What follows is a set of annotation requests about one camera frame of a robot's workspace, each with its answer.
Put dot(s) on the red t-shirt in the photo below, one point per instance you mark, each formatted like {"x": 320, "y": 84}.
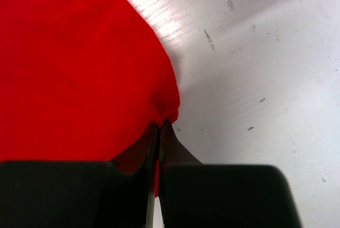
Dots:
{"x": 81, "y": 80}

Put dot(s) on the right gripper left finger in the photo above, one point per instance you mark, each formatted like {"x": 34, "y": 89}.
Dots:
{"x": 116, "y": 193}

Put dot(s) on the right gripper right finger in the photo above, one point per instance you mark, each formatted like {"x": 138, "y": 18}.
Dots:
{"x": 193, "y": 194}

